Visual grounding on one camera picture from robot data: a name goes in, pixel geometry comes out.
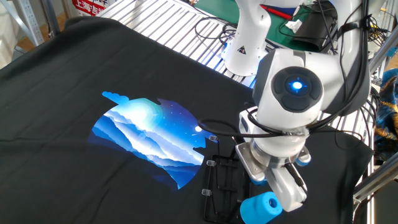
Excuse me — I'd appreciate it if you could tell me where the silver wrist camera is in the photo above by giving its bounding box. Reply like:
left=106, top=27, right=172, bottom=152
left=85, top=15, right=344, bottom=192
left=234, top=142, right=269, bottom=187

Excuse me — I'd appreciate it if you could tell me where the blue plastic cup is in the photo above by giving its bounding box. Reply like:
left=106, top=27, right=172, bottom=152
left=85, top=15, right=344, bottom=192
left=239, top=190, right=284, bottom=224

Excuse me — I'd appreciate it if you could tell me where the dark grey metal post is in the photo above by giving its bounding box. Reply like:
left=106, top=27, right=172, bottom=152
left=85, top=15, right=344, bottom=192
left=42, top=0, right=62, bottom=37

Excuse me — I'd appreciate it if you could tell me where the green mat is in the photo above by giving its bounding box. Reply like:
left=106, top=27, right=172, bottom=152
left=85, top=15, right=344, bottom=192
left=194, top=0, right=321, bottom=57

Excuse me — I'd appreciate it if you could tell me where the red white sign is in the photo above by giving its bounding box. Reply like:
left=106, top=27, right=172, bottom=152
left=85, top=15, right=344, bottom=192
left=71, top=0, right=109, bottom=17

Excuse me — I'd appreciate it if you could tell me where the black rolled mat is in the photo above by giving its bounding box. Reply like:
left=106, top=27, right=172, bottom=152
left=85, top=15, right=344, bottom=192
left=292, top=2, right=340, bottom=54

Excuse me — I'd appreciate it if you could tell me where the black cloth with blue print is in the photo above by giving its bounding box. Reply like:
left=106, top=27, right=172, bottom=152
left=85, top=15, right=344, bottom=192
left=0, top=16, right=375, bottom=224

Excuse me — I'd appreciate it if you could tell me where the aluminium frame bar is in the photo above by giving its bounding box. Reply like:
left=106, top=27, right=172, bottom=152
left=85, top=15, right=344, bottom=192
left=353, top=161, right=398, bottom=203

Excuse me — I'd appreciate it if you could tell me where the aluminium frame post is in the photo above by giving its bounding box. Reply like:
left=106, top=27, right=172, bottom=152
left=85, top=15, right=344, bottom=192
left=369, top=30, right=398, bottom=72

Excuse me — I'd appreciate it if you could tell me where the black camera cable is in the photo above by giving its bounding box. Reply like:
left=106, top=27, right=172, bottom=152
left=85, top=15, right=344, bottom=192
left=197, top=0, right=374, bottom=140

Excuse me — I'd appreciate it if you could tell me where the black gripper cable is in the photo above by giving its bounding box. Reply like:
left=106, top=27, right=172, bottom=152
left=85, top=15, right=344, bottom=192
left=245, top=0, right=374, bottom=193

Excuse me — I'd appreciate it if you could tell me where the blue gold patterned cloth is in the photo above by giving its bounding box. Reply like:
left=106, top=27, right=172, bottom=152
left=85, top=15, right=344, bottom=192
left=373, top=68, right=398, bottom=166

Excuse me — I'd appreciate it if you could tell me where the black wire cup rack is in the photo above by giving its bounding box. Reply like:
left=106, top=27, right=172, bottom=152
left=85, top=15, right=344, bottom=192
left=201, top=134, right=252, bottom=224

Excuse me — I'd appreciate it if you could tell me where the red pen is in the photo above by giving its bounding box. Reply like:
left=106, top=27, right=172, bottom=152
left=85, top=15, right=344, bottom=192
left=259, top=3, right=295, bottom=21

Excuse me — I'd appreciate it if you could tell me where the white crumpled paper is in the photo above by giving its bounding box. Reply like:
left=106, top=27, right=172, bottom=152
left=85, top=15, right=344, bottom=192
left=284, top=19, right=304, bottom=34

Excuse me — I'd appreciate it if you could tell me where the grey perforated metal post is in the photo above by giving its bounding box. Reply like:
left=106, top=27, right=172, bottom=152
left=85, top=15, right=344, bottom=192
left=12, top=0, right=44, bottom=47

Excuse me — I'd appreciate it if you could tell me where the black velcro strap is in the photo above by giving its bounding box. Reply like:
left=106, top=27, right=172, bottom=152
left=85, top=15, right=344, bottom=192
left=337, top=15, right=374, bottom=35

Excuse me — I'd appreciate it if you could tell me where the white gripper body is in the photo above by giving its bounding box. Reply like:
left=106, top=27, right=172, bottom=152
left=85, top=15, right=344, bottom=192
left=238, top=109, right=308, bottom=213

